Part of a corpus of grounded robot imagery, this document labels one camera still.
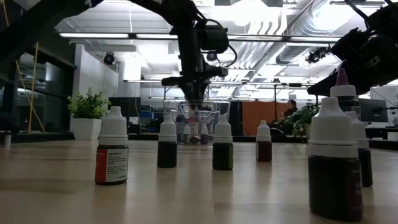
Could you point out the small-leaf plant white pot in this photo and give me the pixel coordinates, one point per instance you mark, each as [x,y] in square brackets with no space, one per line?
[87,127]

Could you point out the small orange-label dropper bottle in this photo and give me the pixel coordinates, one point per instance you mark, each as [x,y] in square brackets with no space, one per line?
[263,151]

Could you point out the ceiling light strip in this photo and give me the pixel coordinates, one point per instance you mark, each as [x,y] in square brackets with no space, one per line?
[93,35]
[157,36]

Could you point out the orange partition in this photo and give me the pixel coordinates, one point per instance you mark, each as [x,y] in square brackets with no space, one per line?
[258,118]

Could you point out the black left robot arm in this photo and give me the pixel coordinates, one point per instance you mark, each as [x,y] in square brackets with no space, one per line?
[174,12]

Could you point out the black monitor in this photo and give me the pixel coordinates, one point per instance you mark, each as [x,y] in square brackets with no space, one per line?
[124,107]
[374,110]

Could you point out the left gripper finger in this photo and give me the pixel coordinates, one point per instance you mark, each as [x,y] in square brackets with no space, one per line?
[200,91]
[189,91]

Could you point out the clear plastic bin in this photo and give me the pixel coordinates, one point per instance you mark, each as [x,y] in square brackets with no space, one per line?
[219,107]

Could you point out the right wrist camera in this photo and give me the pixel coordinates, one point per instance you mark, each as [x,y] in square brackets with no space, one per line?
[351,45]

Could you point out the person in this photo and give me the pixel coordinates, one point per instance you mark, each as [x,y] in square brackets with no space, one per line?
[290,112]

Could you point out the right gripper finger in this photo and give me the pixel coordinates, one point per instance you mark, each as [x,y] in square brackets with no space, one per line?
[323,87]

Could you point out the silver ventilation ducts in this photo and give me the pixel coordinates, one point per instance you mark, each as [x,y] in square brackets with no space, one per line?
[311,21]

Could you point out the black aluminium table frame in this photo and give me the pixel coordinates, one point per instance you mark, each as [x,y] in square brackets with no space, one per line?
[46,137]

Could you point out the small green-label dropper bottle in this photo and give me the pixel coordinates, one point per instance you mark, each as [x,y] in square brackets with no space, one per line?
[222,155]

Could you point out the white peg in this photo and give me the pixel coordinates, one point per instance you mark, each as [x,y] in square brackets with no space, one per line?
[7,139]

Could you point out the black ceiling spotlight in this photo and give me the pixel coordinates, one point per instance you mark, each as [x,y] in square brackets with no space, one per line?
[314,56]
[211,56]
[109,58]

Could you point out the large red colouring bottle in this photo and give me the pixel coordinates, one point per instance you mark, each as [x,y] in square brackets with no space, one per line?
[193,127]

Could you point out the broad-leaf plant white pot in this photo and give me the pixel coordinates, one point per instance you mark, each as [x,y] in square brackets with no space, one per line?
[300,119]

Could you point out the large purple colouring bottle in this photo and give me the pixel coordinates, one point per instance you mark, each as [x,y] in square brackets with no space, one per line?
[342,90]

